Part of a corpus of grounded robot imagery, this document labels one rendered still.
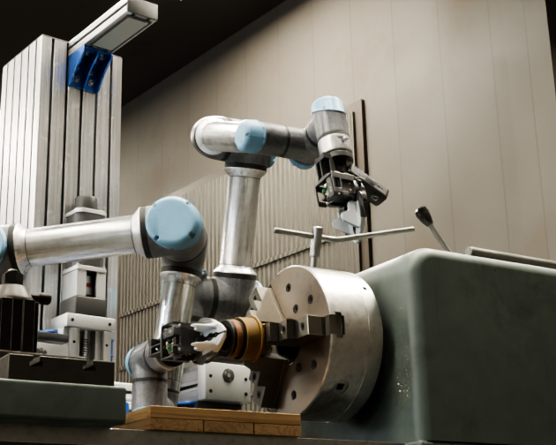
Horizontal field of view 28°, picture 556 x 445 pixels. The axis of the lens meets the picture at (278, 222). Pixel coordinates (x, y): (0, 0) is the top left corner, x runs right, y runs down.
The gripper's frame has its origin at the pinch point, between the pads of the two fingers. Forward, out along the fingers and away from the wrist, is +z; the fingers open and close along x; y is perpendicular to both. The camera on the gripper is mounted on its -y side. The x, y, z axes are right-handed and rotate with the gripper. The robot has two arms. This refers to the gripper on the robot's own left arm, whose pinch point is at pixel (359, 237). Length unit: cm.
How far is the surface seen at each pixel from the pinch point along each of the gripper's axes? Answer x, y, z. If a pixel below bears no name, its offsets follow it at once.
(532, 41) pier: -156, -274, -244
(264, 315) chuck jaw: -6.5, 23.1, 18.1
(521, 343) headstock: 14.7, -24.9, 28.8
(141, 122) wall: -554, -236, -439
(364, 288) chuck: 7.2, 7.2, 16.4
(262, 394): -12.6, 22.2, 32.6
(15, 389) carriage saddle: 12, 82, 45
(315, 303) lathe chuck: 4.9, 18.2, 19.9
